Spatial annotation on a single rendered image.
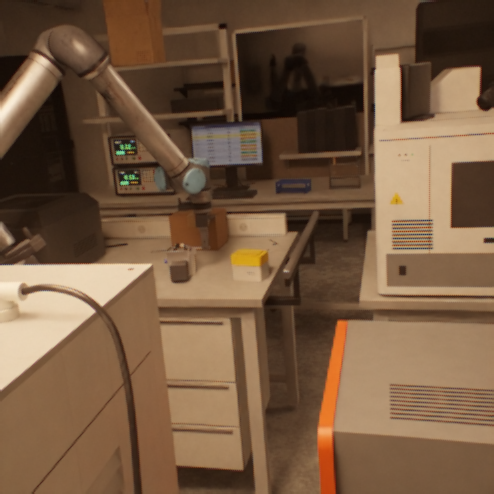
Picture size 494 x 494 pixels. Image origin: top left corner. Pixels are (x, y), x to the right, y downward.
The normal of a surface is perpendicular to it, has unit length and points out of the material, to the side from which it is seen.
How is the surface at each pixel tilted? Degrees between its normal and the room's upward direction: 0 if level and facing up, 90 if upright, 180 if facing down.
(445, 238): 90
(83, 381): 90
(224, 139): 86
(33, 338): 0
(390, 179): 90
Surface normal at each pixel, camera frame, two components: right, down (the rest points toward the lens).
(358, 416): -0.08, -0.96
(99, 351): 0.97, -0.01
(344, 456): -0.22, 0.27
